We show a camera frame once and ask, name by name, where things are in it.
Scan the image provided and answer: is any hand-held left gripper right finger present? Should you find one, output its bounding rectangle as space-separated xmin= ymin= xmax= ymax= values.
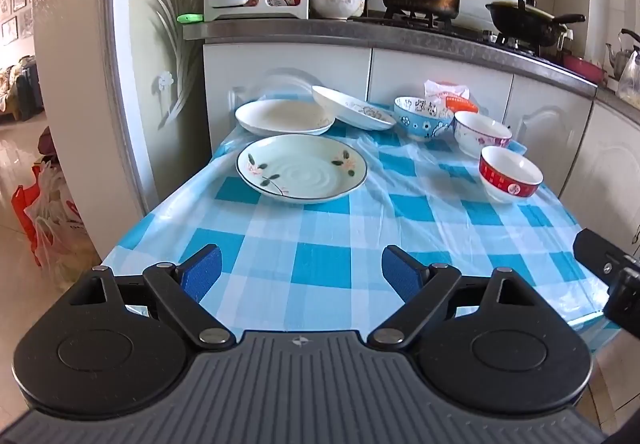
xmin=366 ymin=245 xmax=543 ymax=351

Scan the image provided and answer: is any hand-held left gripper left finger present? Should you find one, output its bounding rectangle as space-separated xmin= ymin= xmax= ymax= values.
xmin=65 ymin=244 xmax=237 ymax=351

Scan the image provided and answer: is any red and white bowl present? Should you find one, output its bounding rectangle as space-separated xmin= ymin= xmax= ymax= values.
xmin=478 ymin=145 xmax=544 ymax=205

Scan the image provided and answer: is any plain white plate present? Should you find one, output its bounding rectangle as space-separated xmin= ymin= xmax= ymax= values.
xmin=235 ymin=99 xmax=336 ymax=136

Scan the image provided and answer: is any blue checked plastic tablecloth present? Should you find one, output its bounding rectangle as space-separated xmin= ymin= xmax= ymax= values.
xmin=100 ymin=101 xmax=621 ymax=355

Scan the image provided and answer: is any pale green flowered plate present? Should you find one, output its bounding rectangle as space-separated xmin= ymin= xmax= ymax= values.
xmin=236 ymin=134 xmax=369 ymax=204

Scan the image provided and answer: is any blue patterned bowl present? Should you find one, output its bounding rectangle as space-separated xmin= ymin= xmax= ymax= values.
xmin=393 ymin=96 xmax=456 ymax=141

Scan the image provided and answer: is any white plastic bag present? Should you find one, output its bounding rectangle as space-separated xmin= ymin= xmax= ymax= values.
xmin=25 ymin=159 xmax=101 ymax=285

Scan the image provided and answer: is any white bowl with pink flowers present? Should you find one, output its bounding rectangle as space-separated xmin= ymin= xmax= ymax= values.
xmin=453 ymin=111 xmax=513 ymax=159

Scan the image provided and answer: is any white plate with grey print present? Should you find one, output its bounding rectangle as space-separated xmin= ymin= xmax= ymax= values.
xmin=311 ymin=85 xmax=397 ymax=131

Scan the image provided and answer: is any orange and white plastic package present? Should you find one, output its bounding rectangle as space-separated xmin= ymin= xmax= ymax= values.
xmin=424 ymin=80 xmax=473 ymax=112

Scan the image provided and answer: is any clear plastic bag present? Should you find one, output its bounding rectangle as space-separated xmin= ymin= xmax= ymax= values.
xmin=616 ymin=51 xmax=640 ymax=107

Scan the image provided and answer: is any red pan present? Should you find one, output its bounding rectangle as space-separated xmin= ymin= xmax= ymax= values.
xmin=562 ymin=53 xmax=608 ymax=85

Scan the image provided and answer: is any metal kettle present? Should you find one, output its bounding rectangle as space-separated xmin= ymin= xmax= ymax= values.
xmin=605 ymin=29 xmax=640 ymax=80

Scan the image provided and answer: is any gas stove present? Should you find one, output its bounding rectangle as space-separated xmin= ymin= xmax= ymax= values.
xmin=350 ymin=9 xmax=571 ymax=57

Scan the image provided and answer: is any black suitcase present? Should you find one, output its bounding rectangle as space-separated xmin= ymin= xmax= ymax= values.
xmin=15 ymin=56 xmax=43 ymax=121

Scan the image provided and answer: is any grey kitchen countertop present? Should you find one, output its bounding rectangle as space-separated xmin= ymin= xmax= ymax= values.
xmin=182 ymin=16 xmax=640 ymax=112

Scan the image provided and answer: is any large white patterned bowl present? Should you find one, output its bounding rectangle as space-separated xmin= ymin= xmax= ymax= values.
xmin=309 ymin=0 xmax=365 ymax=21

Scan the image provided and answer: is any black wok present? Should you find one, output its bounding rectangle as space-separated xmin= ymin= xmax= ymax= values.
xmin=485 ymin=0 xmax=586 ymax=47

